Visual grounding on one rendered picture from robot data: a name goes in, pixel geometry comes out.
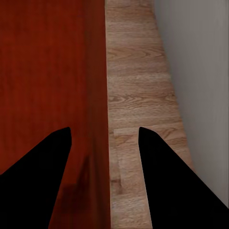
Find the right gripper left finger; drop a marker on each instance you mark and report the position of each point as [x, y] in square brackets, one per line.
[29, 188]

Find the storage box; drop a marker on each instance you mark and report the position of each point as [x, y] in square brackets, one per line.
[52, 76]

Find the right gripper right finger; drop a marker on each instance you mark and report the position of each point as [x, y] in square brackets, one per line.
[177, 197]

